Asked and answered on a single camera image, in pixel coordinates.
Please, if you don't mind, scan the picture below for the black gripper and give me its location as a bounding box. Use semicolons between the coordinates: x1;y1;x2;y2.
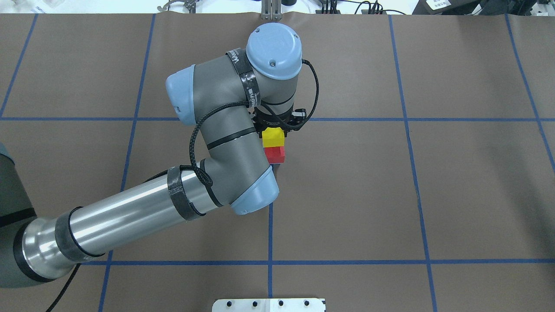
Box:
252;99;309;138

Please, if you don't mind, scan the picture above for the yellow wooden block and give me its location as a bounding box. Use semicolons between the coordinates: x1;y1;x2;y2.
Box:
261;127;285;148

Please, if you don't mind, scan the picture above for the red wooden block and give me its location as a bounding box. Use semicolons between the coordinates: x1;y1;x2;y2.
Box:
264;146;286;165

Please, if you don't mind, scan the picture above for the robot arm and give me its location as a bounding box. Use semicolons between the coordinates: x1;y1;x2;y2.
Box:
1;23;313;288

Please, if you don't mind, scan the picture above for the aluminium frame post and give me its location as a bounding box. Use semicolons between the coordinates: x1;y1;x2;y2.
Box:
260;0;283;22

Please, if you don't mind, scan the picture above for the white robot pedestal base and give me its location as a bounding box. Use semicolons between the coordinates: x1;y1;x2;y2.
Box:
212;298;327;312

